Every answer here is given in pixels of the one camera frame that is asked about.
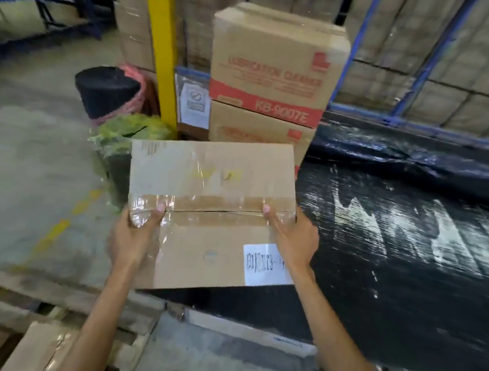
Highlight cardboard box with white label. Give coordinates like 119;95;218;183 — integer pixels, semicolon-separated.
119;130;308;304

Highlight person's left hand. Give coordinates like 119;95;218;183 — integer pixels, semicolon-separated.
104;198;168;273

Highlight pink striped Glodway box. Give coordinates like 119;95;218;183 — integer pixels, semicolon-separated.
0;318;84;371

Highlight notice paper in plastic sleeve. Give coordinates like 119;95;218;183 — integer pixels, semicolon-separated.
168;67;216;143

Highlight black mesh roll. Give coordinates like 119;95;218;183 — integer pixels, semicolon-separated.
71;62;144;125

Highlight person's right forearm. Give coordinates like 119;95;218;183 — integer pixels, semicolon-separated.
283;262;410;371

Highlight red lubrication cleaner boxes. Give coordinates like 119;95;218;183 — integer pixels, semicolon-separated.
204;0;355;132
205;100;320;177

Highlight yellow steel column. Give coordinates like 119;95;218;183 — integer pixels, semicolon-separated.
131;0;190;132

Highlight blue metal cage frame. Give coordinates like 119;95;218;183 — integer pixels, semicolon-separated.
324;0;489;155

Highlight wooden pallet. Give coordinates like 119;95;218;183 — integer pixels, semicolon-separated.
0;271;168;371

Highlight person's right hand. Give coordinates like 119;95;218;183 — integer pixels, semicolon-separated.
256;203;324;281

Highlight green plastic bag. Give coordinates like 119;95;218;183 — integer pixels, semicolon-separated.
82;108;179;214

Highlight person's left forearm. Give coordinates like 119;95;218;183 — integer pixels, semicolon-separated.
52;252;147;371

